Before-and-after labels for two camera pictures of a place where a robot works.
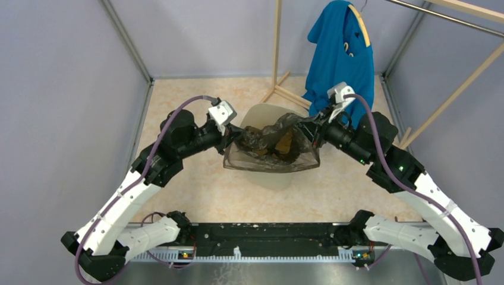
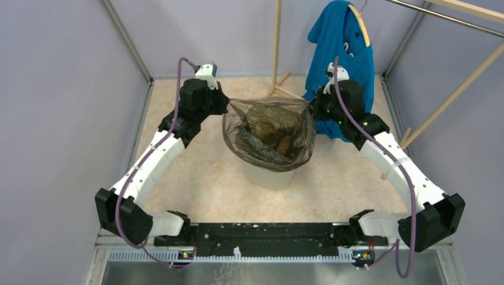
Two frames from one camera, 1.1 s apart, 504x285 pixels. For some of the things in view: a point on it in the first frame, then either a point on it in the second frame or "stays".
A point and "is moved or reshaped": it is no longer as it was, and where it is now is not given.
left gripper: (230, 133) to (223, 100)
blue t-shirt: (339, 53) stays
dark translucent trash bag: (282, 145) is moved or reshaped
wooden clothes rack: (408, 139) stays
